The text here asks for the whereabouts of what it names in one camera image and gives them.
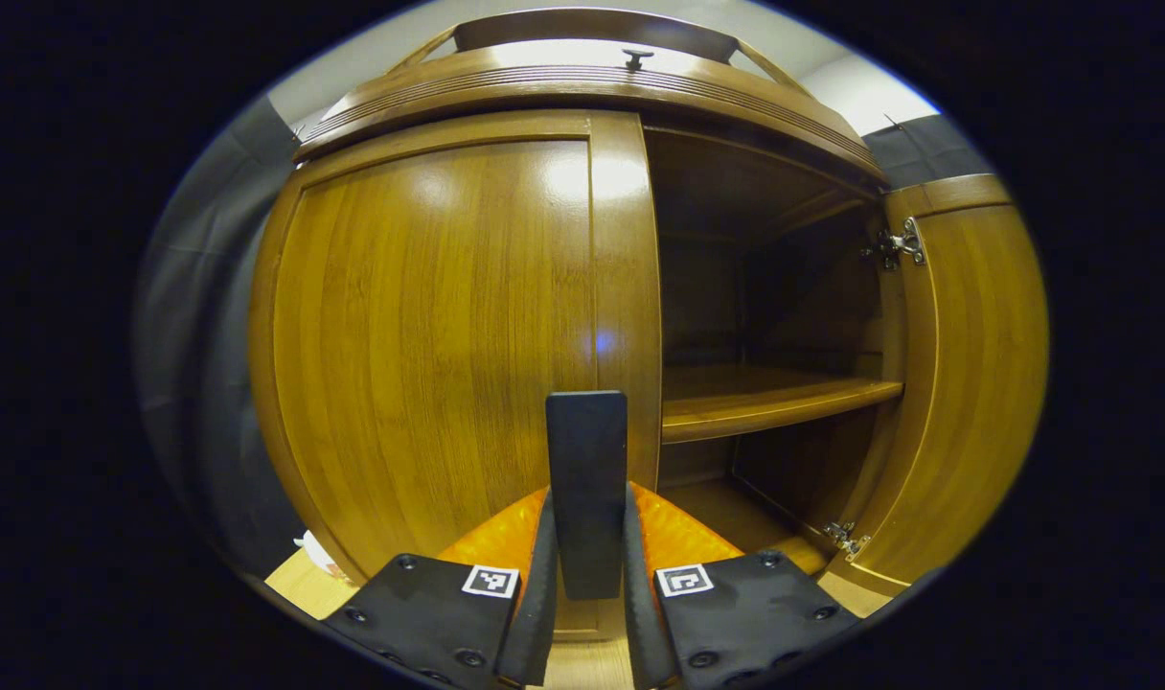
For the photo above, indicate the wooden drawer with black knob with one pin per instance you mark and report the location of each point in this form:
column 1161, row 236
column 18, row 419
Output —
column 582, row 81

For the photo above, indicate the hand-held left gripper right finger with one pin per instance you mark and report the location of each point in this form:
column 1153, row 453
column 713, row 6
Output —
column 745, row 613

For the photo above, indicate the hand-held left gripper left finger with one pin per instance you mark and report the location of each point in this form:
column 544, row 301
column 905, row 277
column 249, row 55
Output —
column 439, row 613

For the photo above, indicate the wooden shoe cabinet door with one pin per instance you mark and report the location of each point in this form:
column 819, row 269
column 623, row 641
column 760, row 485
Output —
column 975, row 383
column 429, row 335

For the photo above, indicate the wooden double-door shoe cabinet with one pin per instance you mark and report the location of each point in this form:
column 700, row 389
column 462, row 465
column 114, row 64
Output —
column 765, row 402

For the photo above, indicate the white plush toy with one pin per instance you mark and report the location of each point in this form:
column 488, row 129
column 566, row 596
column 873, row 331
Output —
column 319, row 556

